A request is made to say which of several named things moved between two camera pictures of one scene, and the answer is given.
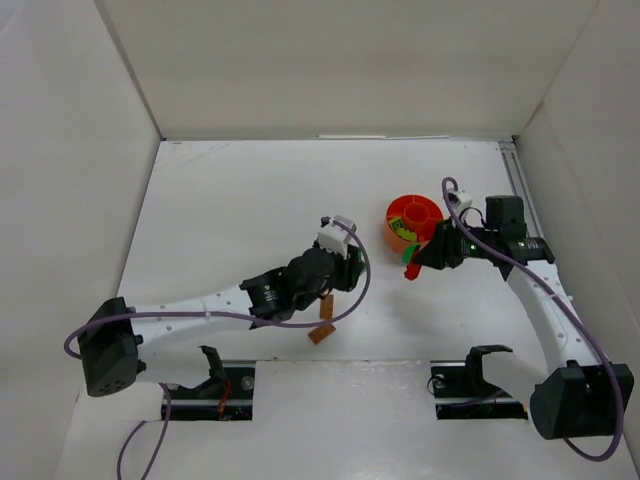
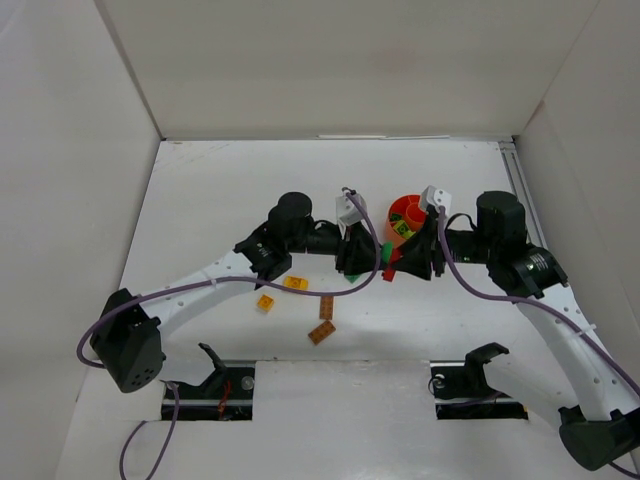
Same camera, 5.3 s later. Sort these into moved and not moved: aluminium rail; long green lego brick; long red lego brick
Moved: long green lego brick; long red lego brick
Not moved: aluminium rail
